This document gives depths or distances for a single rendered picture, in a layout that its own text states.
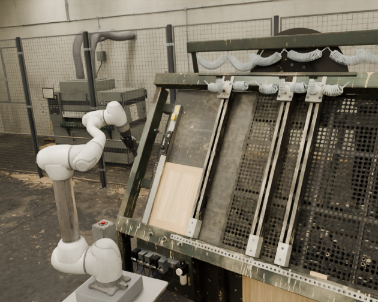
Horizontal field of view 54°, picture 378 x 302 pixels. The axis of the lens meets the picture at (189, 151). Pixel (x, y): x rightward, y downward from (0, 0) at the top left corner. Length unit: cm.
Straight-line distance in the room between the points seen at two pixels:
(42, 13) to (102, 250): 853
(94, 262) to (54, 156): 63
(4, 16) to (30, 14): 94
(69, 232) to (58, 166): 39
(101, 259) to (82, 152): 61
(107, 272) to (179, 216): 73
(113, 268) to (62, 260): 28
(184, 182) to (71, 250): 96
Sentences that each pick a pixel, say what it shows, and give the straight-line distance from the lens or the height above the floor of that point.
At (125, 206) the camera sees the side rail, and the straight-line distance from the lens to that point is 297.
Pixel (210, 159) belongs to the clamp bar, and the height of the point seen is 139.
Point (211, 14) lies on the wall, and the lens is 772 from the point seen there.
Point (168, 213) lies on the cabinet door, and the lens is 274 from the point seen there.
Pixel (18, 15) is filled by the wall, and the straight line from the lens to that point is 1081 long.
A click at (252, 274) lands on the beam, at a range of 235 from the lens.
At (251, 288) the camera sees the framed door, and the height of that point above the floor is 53.
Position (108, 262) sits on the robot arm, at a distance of 217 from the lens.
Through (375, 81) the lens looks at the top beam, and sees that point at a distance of 238.
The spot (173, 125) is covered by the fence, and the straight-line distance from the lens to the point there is 289.
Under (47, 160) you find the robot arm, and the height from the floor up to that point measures 162.
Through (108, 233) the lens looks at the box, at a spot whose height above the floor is 87.
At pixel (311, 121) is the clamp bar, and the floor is 166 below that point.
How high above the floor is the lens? 214
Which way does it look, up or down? 16 degrees down
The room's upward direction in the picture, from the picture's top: 3 degrees counter-clockwise
